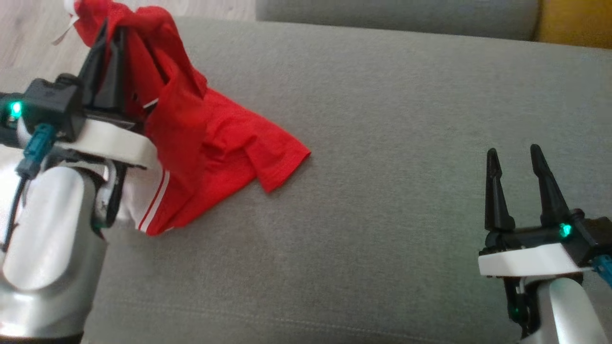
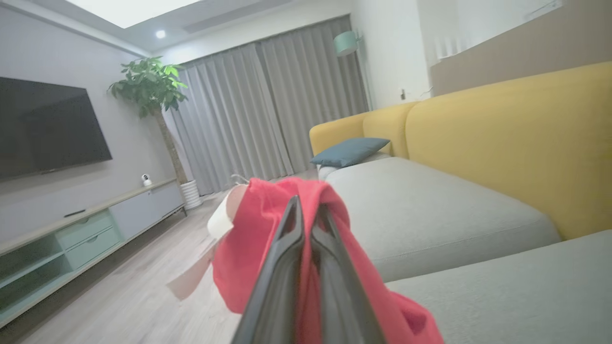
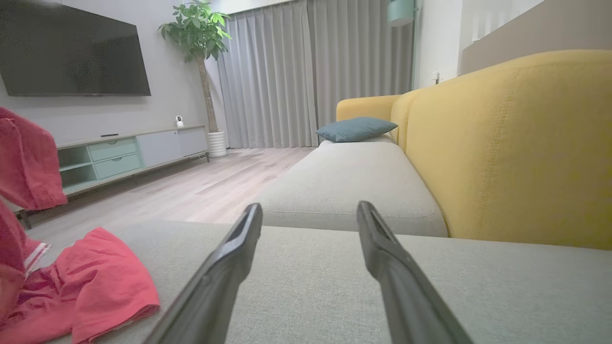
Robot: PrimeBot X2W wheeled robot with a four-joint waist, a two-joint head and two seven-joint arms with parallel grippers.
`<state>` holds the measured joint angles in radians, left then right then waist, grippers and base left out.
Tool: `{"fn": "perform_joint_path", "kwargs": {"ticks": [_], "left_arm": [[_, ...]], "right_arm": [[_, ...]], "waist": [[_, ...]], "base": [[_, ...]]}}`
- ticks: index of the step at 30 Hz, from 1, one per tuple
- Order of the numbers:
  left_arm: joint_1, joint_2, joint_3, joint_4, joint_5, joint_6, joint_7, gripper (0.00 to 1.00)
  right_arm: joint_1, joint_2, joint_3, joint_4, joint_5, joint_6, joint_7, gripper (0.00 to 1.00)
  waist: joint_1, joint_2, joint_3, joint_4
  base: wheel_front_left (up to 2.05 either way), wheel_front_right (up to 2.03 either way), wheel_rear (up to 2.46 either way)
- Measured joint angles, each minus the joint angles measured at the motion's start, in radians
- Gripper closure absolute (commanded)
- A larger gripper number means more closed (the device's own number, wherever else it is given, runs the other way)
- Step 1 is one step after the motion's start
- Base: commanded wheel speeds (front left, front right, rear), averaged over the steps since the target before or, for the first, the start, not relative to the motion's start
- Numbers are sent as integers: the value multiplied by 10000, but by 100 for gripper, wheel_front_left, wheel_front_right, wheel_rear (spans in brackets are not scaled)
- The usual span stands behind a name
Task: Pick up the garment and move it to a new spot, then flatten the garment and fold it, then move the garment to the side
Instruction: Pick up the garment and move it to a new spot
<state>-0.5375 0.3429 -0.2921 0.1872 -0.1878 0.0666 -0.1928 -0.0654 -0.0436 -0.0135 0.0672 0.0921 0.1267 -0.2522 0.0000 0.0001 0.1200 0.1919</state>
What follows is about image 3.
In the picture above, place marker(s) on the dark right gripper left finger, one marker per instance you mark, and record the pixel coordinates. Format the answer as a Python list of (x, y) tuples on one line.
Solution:
[(224, 282)]

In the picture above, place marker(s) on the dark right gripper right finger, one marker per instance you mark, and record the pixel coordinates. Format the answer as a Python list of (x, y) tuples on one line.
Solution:
[(406, 296)]

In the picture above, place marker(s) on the red shorts white trim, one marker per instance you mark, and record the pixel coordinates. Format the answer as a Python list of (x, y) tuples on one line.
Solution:
[(100, 282)]

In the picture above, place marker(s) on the red basketball jersey number 13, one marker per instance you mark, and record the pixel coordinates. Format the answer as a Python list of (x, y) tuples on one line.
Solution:
[(26, 162)]

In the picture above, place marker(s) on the grey sofa chaise seat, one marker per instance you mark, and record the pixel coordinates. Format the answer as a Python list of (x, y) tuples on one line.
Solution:
[(311, 291)]

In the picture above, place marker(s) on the grey sofa seat cushion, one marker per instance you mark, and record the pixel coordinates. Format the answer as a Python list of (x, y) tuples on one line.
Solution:
[(344, 186)]

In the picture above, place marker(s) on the white ribbed plant pot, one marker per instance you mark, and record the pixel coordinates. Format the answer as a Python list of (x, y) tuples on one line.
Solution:
[(217, 144)]

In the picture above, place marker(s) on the long low tv cabinet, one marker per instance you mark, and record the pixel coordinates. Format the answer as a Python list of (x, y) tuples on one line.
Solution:
[(158, 145)]

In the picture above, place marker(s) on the blue throw pillow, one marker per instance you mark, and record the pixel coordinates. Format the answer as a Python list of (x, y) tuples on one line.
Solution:
[(356, 129)]

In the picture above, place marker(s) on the yellow sofa backrest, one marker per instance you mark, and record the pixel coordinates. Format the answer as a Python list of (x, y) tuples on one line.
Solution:
[(516, 153)]

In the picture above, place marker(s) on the grey curtain panel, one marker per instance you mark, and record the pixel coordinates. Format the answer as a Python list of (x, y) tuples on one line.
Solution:
[(267, 76), (358, 52)]

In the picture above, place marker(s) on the green potted tree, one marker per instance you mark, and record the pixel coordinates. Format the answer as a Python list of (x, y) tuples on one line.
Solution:
[(198, 33)]

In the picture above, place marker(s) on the black flat screen television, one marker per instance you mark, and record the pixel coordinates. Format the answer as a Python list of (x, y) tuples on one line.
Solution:
[(71, 52)]

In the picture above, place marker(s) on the teal lamp shade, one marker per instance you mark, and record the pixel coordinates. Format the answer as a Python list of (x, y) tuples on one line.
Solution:
[(399, 12)]

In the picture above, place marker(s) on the small white security camera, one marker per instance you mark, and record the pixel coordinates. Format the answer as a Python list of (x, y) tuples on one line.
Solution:
[(179, 121)]

